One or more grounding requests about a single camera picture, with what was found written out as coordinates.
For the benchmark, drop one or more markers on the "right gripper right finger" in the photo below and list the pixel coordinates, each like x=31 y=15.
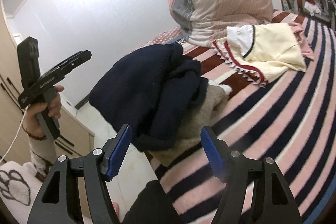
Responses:
x=272 y=200

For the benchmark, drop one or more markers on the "rolled pink grey duvet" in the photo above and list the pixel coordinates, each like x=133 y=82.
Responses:
x=203 y=21

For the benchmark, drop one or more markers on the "navy planet sweater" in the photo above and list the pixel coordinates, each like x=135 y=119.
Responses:
x=151 y=90

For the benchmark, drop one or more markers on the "wooden wardrobe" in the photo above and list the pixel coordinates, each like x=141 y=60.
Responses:
x=20 y=125

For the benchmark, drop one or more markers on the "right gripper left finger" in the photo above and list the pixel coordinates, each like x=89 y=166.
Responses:
x=58 y=200

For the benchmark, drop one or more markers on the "striped fleece blanket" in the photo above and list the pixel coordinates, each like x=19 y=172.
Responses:
x=291 y=120

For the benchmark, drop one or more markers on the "cream yellow garment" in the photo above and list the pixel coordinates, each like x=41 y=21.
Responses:
x=265 y=52

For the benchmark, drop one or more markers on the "white fuzzy sleeve forearm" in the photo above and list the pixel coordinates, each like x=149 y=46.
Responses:
x=20 y=184

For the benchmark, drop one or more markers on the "beige knit garment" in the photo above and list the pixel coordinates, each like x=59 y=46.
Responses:
x=188 y=134

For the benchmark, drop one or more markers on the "person left hand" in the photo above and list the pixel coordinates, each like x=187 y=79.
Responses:
x=41 y=119

